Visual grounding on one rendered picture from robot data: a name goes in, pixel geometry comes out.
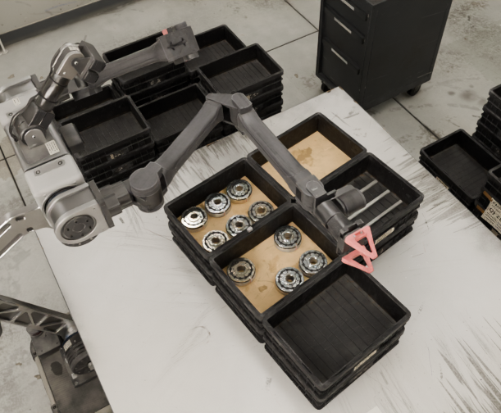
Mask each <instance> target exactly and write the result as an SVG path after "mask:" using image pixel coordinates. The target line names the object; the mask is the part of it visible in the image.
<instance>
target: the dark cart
mask: <svg viewBox="0 0 501 413"><path fill-rule="evenodd" d="M452 1H453V0H321V7H320V19H319V30H318V42H317V65H316V76H317V77H318V78H319V79H320V80H321V82H322V85H321V90H322V91H323V92H324V93H325V92H327V91H329V90H332V89H334V88H336V87H339V86H340V87H341V88H342V89H343V90H344V91H345V92H346V93H347V94H348V95H349V96H350V97H351V98H352V99H353V100H354V101H355V102H357V103H358V104H359V105H360V106H361V107H362V108H363V109H364V110H365V111H366V110H368V109H370V108H372V107H374V106H376V105H379V104H381V103H382V102H385V101H387V100H389V99H391V98H394V97H396V96H398V95H399V94H401V93H405V92H407V93H408V94H409V95H410V96H414V95H415V94H416V93H417V92H418V91H419V89H420V88H421V85H422V84H424V83H425V82H427V81H429V80H430V78H431V75H432V72H433V69H434V66H435V60H436V58H437V54H438V51H439V48H440V43H441V39H442V37H443V33H444V28H445V26H446V22H447V19H448V16H449V11H450V7H451V5H452Z"/></svg>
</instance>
